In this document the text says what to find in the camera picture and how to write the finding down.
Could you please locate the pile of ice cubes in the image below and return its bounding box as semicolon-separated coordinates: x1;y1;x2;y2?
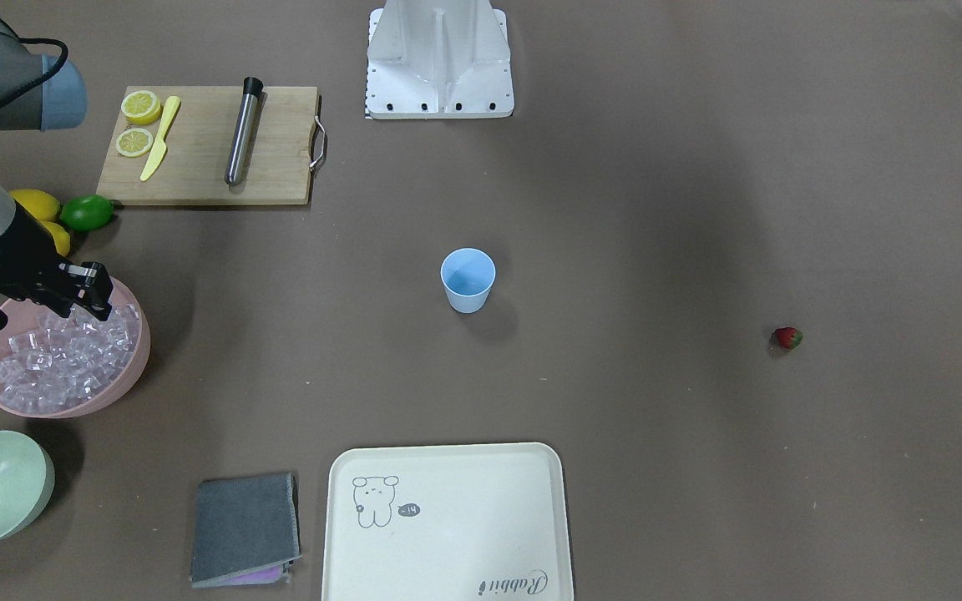
0;304;141;413

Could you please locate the yellow plastic knife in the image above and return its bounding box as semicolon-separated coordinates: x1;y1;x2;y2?
139;95;182;182

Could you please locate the lemon half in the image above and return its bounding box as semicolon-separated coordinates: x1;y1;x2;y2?
119;90;163;126
114;127;155;159

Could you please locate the lemon half far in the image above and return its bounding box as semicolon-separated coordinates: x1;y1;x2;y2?
119;90;163;126

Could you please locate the pink bowl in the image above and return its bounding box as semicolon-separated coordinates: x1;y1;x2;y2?
0;275;151;419

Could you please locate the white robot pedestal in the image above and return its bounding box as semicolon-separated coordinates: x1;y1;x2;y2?
364;1;515;119

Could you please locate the light blue plastic cup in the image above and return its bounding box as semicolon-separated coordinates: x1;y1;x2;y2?
439;248;496;313

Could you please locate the green lime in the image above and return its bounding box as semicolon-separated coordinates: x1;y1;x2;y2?
58;194;114;232

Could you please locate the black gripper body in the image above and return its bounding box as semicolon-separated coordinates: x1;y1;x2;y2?
0;220;75;330

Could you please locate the lemon half near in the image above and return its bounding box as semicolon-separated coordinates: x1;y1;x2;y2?
114;127;155;159

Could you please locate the whole yellow lemon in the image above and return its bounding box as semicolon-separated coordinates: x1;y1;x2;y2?
8;188;62;222

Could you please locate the wooden cutting board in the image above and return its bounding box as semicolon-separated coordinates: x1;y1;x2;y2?
96;83;325;208

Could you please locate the red strawberry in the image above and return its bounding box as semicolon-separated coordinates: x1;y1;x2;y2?
771;326;804;351

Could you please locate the cream rabbit tray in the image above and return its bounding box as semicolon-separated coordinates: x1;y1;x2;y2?
322;442;575;600

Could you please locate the grey folded cloth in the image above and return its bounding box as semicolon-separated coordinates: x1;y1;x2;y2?
190;472;301;588

